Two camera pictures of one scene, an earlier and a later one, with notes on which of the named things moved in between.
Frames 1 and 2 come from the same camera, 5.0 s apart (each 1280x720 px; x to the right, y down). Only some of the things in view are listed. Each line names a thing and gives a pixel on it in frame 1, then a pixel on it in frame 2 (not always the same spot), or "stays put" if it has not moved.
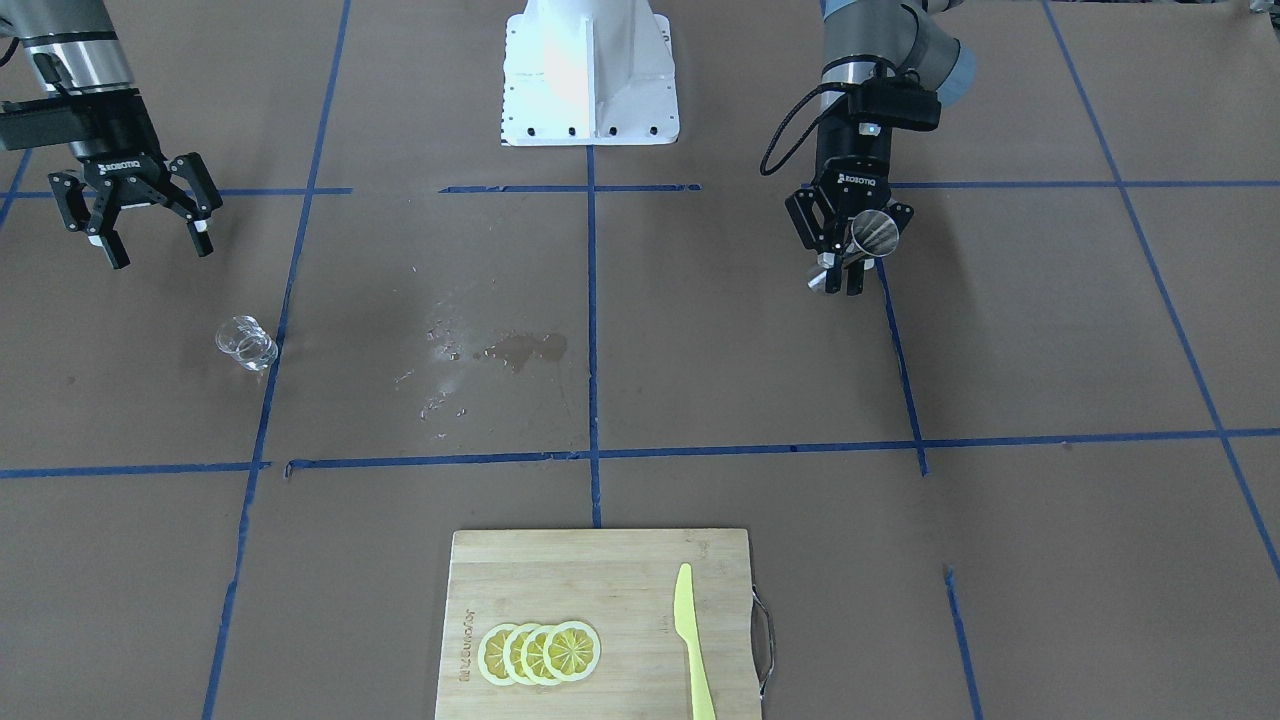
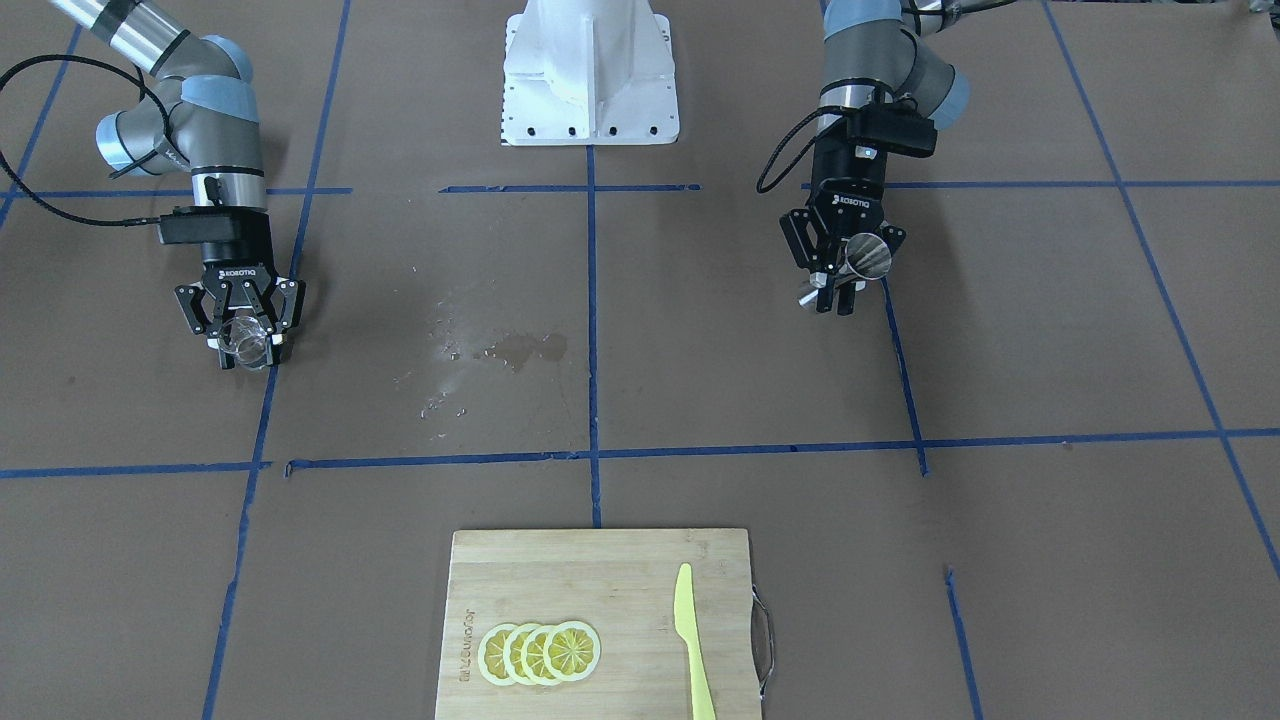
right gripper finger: x=190 y=167 -> x=292 y=292
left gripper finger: x=856 y=270 -> x=846 y=292
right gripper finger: x=76 y=213 -> x=200 y=310
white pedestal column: x=588 y=73 stays put
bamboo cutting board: x=620 y=583 stays put
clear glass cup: x=244 y=338 stays put
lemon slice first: x=571 y=651 stays put
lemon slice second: x=532 y=655 stays put
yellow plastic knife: x=686 y=628 stays put
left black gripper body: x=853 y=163 stays put
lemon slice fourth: x=490 y=655 stays put
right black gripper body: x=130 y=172 -> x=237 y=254
